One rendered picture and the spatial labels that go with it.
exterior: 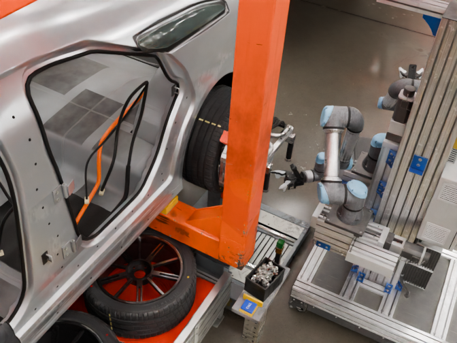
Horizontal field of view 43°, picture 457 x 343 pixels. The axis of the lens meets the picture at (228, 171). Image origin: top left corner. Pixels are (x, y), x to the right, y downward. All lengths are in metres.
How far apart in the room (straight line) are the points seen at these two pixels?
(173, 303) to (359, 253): 1.06
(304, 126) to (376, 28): 2.23
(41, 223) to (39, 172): 0.23
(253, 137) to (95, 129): 1.15
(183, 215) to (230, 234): 0.36
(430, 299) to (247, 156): 1.70
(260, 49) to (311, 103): 3.23
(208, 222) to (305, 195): 1.52
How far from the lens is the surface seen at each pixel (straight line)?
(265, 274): 3.35
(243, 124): 2.72
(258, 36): 2.46
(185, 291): 3.33
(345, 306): 3.74
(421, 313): 3.89
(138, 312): 3.25
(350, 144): 3.42
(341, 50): 6.64
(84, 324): 3.24
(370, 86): 6.11
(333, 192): 3.21
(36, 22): 2.51
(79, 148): 3.48
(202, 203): 4.18
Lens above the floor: 3.17
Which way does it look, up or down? 41 degrees down
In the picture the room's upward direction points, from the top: 5 degrees clockwise
